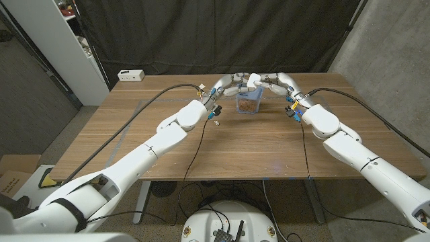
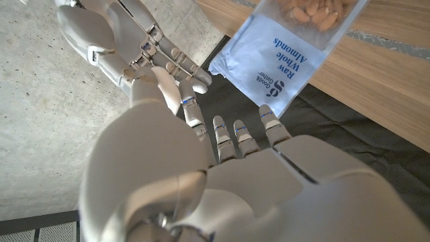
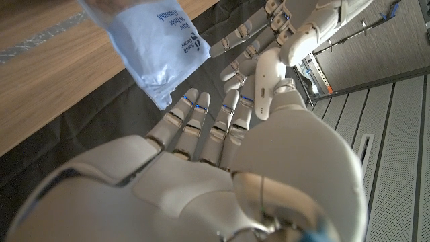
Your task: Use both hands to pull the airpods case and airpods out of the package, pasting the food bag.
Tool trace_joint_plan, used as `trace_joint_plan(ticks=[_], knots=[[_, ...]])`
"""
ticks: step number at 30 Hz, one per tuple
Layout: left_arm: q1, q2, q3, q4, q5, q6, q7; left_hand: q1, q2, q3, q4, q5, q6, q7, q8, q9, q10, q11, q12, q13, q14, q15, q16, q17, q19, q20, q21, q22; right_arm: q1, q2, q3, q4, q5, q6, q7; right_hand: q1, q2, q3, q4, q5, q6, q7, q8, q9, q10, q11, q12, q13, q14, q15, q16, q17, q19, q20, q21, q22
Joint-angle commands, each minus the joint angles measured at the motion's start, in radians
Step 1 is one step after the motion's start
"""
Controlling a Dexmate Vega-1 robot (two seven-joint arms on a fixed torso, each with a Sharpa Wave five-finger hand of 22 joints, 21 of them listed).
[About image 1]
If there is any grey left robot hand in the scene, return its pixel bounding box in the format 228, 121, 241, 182
200, 72, 256, 110

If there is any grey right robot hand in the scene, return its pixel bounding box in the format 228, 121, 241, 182
260, 72, 315, 108

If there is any white airpods case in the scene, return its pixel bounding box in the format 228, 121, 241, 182
247, 73, 262, 91

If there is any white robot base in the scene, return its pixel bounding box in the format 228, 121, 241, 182
180, 200, 279, 242

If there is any blue almond food bag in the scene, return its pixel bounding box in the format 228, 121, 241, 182
236, 87, 265, 116

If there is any black backdrop curtain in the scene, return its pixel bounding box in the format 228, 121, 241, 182
74, 0, 362, 90

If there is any black backdrop stand pole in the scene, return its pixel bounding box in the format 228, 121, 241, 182
70, 0, 112, 90
326, 0, 369, 74

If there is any white power strip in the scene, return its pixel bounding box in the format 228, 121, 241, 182
117, 69, 146, 82

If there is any grey table leg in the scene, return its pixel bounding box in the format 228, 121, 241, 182
302, 179, 327, 225

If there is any round black floor fan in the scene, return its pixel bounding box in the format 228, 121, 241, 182
150, 180, 178, 198

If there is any white table leg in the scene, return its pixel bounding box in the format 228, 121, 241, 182
132, 180, 152, 225

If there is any black antenna module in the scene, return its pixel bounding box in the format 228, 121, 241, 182
213, 220, 245, 242

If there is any white shelf cabinet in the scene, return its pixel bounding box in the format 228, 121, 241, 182
0, 0, 110, 107

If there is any brown cardboard box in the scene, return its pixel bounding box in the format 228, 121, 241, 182
0, 154, 42, 198

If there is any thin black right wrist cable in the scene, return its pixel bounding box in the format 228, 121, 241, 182
300, 120, 427, 233

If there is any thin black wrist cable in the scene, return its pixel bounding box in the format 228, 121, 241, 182
85, 119, 211, 227
300, 120, 427, 233

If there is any thin black left wrist cable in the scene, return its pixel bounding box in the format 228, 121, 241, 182
85, 119, 211, 227

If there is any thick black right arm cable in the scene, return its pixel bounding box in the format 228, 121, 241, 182
307, 87, 430, 158

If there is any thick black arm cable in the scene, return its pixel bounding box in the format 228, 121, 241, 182
62, 83, 202, 185
307, 87, 430, 158

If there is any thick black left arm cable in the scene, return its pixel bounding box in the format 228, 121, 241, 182
62, 83, 202, 185

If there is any black floor cable tangle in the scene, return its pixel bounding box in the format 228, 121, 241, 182
177, 181, 266, 223

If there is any grey floor cable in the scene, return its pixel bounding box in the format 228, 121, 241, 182
261, 179, 289, 242

